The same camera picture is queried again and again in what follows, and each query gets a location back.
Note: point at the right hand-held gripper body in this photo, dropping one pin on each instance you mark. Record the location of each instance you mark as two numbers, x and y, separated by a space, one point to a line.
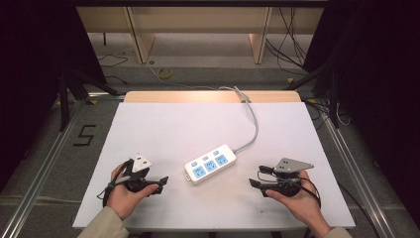
286 178

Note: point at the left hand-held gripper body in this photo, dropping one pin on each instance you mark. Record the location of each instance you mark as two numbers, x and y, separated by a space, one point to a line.
136 180

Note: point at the person's left hand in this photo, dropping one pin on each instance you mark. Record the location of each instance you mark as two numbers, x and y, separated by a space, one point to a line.
124 198

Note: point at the person's right hand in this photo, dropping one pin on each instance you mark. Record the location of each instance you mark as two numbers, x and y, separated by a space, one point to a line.
303 205

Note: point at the white blue power strip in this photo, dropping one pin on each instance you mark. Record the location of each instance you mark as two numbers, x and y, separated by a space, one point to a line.
210 164

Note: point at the white table mat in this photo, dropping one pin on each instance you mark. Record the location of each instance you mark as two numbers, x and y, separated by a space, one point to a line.
185 122

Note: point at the black metal stand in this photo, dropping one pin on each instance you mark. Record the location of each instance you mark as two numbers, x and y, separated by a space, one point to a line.
334 99
64 99

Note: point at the yellow tape roll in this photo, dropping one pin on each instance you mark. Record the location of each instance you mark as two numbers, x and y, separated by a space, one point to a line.
164 73

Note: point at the dark curtain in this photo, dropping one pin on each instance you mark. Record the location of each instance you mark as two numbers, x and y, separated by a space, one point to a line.
29 82
383 82

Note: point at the beige wooden shelf unit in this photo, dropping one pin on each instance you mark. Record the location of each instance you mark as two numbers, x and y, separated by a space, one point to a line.
198 20

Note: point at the aluminium floor rail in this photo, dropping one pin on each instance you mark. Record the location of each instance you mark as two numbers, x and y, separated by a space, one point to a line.
36 185
356 172

